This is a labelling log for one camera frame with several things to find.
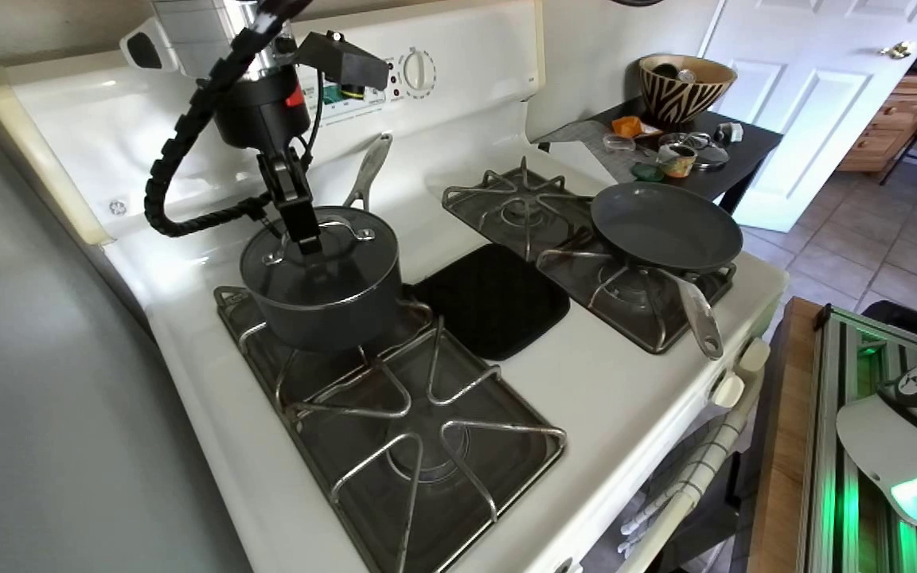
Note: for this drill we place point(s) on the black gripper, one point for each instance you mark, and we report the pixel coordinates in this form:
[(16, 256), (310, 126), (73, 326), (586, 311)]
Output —
[(265, 115)]

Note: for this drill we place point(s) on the glass pot lid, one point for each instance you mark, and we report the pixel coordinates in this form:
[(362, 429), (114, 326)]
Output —
[(358, 256)]

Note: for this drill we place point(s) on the dark grey saucepan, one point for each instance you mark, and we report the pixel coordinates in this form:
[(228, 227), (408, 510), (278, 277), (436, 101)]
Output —
[(350, 323)]

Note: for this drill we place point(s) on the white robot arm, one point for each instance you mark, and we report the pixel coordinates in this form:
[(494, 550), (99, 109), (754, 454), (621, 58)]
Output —
[(216, 42)]

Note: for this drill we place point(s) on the black stove grate with pot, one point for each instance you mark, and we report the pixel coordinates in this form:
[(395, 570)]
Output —
[(414, 443)]

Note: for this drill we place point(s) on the white gas stove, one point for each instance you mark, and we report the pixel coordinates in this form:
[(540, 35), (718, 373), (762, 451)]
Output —
[(454, 109)]

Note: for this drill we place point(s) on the black stove grate with pan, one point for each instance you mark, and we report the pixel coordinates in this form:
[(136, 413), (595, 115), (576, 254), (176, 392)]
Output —
[(524, 211)]

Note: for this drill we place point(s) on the orange fruit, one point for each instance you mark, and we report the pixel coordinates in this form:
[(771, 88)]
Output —
[(629, 126)]

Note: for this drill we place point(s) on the grey frying pan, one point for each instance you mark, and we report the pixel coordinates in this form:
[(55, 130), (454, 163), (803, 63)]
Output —
[(652, 265)]

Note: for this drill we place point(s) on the patterned wooden bowl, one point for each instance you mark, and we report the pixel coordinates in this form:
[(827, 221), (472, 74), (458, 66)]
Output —
[(676, 88)]

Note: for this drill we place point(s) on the dark side table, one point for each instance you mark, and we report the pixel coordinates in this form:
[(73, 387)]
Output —
[(637, 162)]

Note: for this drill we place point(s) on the white panel door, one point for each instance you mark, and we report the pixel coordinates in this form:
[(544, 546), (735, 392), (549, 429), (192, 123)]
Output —
[(813, 72)]

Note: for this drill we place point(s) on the wooden dresser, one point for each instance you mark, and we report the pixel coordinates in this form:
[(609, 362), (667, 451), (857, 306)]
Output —
[(887, 134)]

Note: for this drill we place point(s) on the wooden robot platform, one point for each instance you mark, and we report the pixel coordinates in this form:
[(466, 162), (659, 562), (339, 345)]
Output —
[(839, 482)]

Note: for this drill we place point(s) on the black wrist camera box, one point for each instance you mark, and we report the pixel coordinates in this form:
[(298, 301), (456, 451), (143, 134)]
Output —
[(341, 63)]

